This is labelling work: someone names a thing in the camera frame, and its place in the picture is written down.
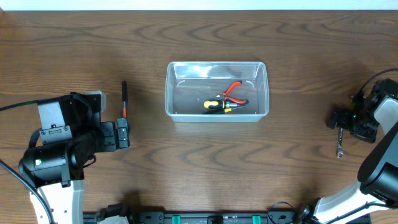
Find silver wrench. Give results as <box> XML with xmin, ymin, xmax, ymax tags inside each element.
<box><xmin>336</xmin><ymin>128</ymin><xmax>344</xmax><ymax>159</ymax></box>

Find small claw hammer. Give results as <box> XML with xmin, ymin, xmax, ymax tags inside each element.
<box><xmin>122</xmin><ymin>81</ymin><xmax>128</xmax><ymax>118</ymax></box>

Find slim black yellow screwdriver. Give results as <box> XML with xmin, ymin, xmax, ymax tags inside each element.
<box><xmin>204</xmin><ymin>105</ymin><xmax>244</xmax><ymax>114</ymax></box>

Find stubby yellow black screwdriver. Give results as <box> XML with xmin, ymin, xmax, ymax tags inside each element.
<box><xmin>203</xmin><ymin>100</ymin><xmax>239</xmax><ymax>110</ymax></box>

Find red handled pliers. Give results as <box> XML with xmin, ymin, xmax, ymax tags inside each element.
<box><xmin>221</xmin><ymin>80</ymin><xmax>249</xmax><ymax>105</ymax></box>

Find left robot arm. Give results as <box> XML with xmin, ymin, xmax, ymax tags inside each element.
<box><xmin>19</xmin><ymin>90</ymin><xmax>133</xmax><ymax>223</ymax></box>

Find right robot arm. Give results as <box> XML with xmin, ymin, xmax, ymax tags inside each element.
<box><xmin>302</xmin><ymin>79</ymin><xmax>397</xmax><ymax>223</ymax></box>

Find clear plastic container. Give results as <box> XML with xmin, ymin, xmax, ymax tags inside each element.
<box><xmin>165</xmin><ymin>62</ymin><xmax>269</xmax><ymax>122</ymax></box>

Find right black cable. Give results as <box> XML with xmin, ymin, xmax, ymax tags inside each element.
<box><xmin>354</xmin><ymin>67</ymin><xmax>398</xmax><ymax>100</ymax></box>

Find black cable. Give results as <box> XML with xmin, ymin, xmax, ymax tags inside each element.
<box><xmin>0</xmin><ymin>99</ymin><xmax>57</xmax><ymax>224</ymax></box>
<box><xmin>354</xmin><ymin>67</ymin><xmax>398</xmax><ymax>100</ymax></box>

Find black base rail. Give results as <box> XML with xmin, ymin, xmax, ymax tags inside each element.
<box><xmin>83</xmin><ymin>204</ymin><xmax>297</xmax><ymax>224</ymax></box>

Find left black cable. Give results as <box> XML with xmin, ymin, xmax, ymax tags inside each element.
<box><xmin>0</xmin><ymin>99</ymin><xmax>57</xmax><ymax>224</ymax></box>

